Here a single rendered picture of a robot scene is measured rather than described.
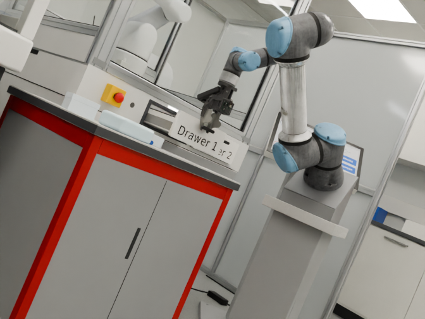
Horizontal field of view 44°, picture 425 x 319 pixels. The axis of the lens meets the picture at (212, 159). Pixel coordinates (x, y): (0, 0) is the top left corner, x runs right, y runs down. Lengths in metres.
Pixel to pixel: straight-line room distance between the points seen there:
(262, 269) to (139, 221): 0.59
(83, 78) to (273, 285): 1.04
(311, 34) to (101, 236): 0.88
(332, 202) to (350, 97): 1.94
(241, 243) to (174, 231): 2.30
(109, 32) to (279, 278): 1.11
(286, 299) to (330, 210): 0.35
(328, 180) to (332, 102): 1.93
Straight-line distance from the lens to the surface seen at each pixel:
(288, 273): 1.97
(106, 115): 1.52
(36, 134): 1.69
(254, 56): 2.06
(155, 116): 2.21
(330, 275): 3.55
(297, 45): 1.71
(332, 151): 1.91
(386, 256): 4.81
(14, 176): 1.72
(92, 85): 2.09
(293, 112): 1.79
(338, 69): 3.98
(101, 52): 2.09
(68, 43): 2.25
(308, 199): 1.98
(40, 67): 2.36
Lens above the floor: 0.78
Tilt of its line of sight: 1 degrees up
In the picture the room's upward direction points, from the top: 23 degrees clockwise
